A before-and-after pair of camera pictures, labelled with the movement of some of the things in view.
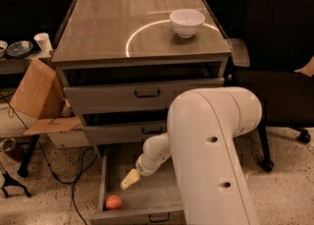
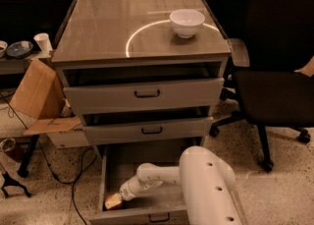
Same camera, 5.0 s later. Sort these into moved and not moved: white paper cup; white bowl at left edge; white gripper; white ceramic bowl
Moved: white gripper
Not moved: white bowl at left edge; white ceramic bowl; white paper cup
